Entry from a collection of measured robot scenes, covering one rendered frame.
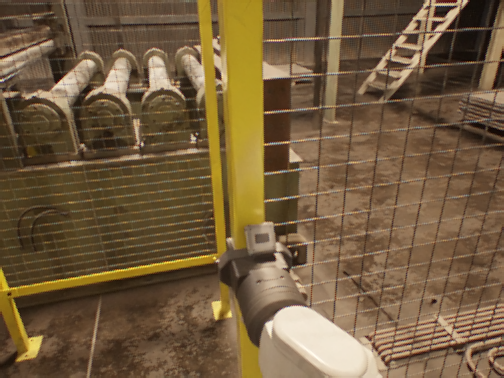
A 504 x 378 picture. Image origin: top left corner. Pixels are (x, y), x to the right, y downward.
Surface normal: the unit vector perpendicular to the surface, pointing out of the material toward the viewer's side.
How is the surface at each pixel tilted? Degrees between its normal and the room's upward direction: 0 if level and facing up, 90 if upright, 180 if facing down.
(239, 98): 90
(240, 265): 0
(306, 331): 7
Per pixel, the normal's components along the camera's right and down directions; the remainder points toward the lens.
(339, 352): 0.10, -0.91
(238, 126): 0.25, 0.43
